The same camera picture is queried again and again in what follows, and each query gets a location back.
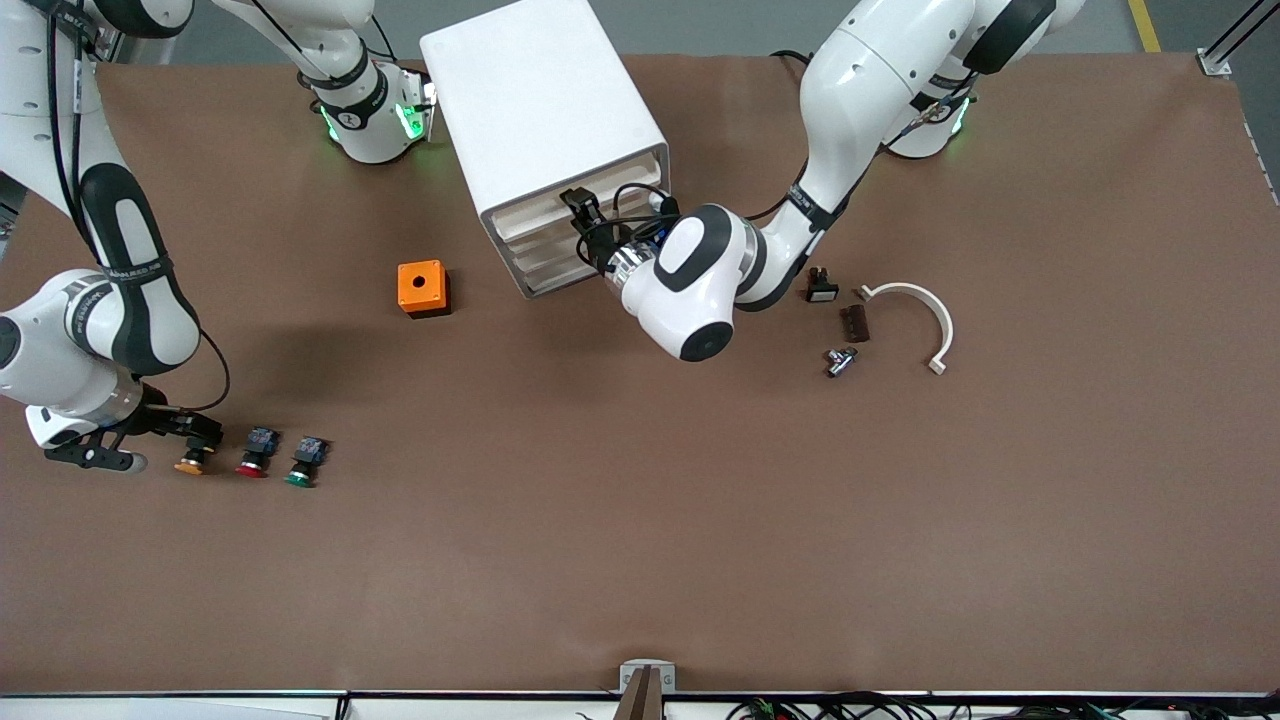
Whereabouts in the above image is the grey table edge bracket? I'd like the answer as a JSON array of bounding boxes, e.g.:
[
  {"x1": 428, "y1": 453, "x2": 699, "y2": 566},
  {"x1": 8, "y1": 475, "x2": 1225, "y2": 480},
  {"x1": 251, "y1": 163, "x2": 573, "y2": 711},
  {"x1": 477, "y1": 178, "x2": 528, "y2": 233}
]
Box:
[{"x1": 613, "y1": 660, "x2": 677, "y2": 720}]

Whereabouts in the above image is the aluminium frame profile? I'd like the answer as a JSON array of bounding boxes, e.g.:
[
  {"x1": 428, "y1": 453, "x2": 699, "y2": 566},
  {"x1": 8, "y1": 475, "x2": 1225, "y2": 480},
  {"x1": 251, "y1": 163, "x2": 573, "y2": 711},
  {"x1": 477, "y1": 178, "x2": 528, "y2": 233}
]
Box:
[
  {"x1": 90, "y1": 25, "x2": 136, "y2": 66},
  {"x1": 1197, "y1": 0, "x2": 1280, "y2": 77}
]

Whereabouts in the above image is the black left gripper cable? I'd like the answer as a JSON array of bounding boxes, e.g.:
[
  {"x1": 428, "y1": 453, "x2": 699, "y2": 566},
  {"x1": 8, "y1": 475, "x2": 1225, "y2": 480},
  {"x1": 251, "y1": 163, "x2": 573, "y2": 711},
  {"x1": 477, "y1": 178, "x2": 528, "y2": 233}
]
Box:
[{"x1": 575, "y1": 183, "x2": 687, "y2": 251}]

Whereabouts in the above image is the white curved plastic bracket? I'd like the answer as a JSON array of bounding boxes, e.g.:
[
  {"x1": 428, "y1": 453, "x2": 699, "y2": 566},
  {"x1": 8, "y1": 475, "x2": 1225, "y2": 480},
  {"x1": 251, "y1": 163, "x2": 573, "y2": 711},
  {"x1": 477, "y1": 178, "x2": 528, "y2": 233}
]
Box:
[{"x1": 857, "y1": 282, "x2": 955, "y2": 376}]

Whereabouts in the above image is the green push button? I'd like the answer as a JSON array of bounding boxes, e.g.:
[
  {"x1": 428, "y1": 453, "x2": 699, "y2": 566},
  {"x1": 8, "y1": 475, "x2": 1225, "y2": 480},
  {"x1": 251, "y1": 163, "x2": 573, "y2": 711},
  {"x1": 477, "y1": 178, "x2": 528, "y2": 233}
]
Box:
[{"x1": 283, "y1": 436, "x2": 331, "y2": 489}]

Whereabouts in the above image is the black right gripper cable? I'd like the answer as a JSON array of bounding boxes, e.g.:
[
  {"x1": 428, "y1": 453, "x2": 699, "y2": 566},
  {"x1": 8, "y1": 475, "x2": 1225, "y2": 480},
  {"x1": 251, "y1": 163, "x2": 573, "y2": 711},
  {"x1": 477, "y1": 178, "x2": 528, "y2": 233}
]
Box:
[{"x1": 45, "y1": 0, "x2": 233, "y2": 413}]

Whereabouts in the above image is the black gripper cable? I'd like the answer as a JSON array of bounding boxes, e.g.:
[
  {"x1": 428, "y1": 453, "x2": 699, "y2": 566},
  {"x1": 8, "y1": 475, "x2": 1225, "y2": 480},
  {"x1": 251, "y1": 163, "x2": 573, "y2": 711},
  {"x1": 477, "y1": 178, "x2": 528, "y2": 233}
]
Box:
[
  {"x1": 575, "y1": 183, "x2": 687, "y2": 251},
  {"x1": 45, "y1": 0, "x2": 233, "y2": 413}
]

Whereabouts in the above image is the red push button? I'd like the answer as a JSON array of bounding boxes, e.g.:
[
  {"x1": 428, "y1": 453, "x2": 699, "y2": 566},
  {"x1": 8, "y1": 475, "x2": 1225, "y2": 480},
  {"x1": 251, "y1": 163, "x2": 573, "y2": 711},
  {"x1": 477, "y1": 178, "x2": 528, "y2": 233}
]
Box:
[{"x1": 236, "y1": 427, "x2": 281, "y2": 479}]

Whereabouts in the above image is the black cable bundle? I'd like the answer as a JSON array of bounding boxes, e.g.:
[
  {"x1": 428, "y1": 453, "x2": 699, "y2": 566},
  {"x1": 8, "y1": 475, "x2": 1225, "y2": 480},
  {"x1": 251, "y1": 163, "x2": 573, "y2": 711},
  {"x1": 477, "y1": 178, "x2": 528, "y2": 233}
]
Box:
[{"x1": 725, "y1": 692, "x2": 1280, "y2": 720}]

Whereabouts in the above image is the white plastic drawer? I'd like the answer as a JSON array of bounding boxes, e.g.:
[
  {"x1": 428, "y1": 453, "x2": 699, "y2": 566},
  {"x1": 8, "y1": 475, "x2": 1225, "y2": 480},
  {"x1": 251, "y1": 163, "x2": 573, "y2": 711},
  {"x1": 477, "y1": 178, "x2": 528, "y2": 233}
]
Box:
[
  {"x1": 519, "y1": 245, "x2": 616, "y2": 297},
  {"x1": 501, "y1": 180, "x2": 665, "y2": 258},
  {"x1": 510, "y1": 205, "x2": 661, "y2": 278},
  {"x1": 492, "y1": 155, "x2": 664, "y2": 239}
]

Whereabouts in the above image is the white drawer cabinet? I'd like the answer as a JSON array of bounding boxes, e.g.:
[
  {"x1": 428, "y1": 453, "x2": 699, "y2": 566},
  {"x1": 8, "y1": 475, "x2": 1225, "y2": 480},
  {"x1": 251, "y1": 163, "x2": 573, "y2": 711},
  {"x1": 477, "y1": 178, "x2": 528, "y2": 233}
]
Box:
[{"x1": 419, "y1": 0, "x2": 674, "y2": 301}]

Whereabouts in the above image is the orange button enclosure box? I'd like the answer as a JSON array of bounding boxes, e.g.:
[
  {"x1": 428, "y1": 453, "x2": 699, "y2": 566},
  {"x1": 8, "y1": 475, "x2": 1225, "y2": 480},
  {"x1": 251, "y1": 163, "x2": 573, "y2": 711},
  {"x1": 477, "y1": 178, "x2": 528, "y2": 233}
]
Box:
[{"x1": 397, "y1": 260, "x2": 452, "y2": 319}]

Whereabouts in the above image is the white table edge rail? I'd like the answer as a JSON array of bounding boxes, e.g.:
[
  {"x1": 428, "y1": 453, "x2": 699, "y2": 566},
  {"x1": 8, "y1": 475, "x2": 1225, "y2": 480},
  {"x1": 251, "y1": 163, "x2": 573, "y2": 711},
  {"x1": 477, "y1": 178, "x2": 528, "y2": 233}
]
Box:
[{"x1": 0, "y1": 690, "x2": 1280, "y2": 720}]

